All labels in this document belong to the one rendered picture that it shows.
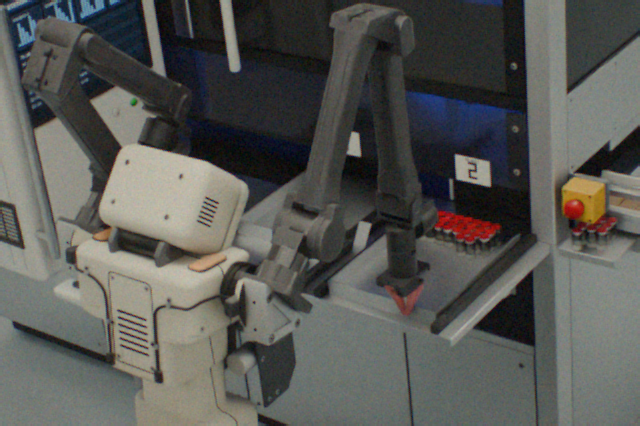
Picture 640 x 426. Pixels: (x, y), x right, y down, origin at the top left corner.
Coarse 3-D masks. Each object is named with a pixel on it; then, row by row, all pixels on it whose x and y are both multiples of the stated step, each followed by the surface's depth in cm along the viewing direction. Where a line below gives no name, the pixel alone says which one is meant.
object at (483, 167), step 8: (456, 160) 294; (464, 160) 293; (472, 160) 291; (480, 160) 290; (456, 168) 295; (464, 168) 294; (472, 168) 292; (480, 168) 291; (488, 168) 290; (456, 176) 296; (464, 176) 295; (472, 176) 293; (480, 176) 292; (488, 176) 291; (488, 184) 292
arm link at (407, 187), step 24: (408, 24) 233; (384, 48) 235; (408, 48) 235; (384, 72) 237; (384, 96) 240; (384, 120) 244; (384, 144) 247; (408, 144) 249; (384, 168) 250; (408, 168) 251; (384, 192) 254; (408, 192) 252; (408, 216) 254
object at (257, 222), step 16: (304, 176) 324; (352, 176) 326; (352, 192) 319; (368, 192) 318; (256, 208) 311; (272, 208) 316; (352, 208) 312; (368, 208) 312; (240, 224) 306; (256, 224) 303; (272, 224) 310; (352, 224) 306
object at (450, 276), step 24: (384, 240) 294; (360, 264) 288; (384, 264) 289; (432, 264) 287; (456, 264) 286; (480, 264) 285; (336, 288) 279; (360, 288) 275; (384, 288) 281; (432, 288) 279; (456, 288) 278; (432, 312) 265
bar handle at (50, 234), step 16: (0, 16) 278; (0, 32) 280; (16, 64) 284; (16, 80) 285; (16, 96) 287; (32, 128) 291; (32, 144) 292; (32, 160) 294; (32, 176) 296; (48, 192) 299; (48, 208) 300; (48, 224) 301; (48, 240) 304
